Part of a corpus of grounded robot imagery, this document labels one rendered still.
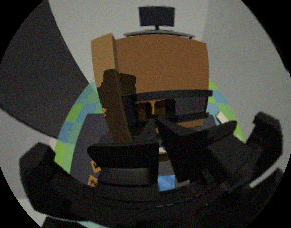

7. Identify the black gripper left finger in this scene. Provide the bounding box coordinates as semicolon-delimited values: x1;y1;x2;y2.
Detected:
86;118;160;183

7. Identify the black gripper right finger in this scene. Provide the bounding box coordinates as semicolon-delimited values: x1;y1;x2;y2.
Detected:
157;117;238;183

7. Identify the white paper ticket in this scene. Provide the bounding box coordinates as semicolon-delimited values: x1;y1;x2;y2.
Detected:
156;137;166;154

